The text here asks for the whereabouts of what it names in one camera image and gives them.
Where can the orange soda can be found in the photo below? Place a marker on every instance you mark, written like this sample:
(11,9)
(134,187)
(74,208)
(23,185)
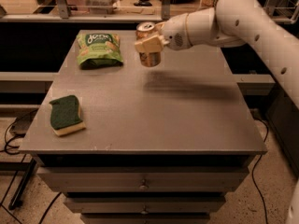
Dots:
(147,44)

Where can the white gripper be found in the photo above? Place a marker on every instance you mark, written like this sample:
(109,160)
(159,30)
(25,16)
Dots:
(175,32)

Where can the black metal floor stand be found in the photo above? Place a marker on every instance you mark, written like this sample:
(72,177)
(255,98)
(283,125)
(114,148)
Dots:
(27,169)

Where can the top drawer round knob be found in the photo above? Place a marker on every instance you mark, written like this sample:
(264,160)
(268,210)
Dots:
(144,185)

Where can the drawer round knob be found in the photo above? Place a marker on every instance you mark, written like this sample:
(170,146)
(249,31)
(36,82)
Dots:
(144,210)
(144,185)

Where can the green and yellow sponge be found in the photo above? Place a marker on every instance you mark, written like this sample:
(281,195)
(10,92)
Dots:
(65,116)

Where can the grey drawer cabinet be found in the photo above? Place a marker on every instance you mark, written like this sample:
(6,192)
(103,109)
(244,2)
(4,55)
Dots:
(182,125)

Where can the green snack bag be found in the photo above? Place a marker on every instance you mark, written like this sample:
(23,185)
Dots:
(98,50)

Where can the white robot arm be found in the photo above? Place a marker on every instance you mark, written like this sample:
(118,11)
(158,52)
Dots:
(232,23)

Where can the metal railing frame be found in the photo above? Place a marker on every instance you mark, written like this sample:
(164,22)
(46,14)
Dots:
(282,11)

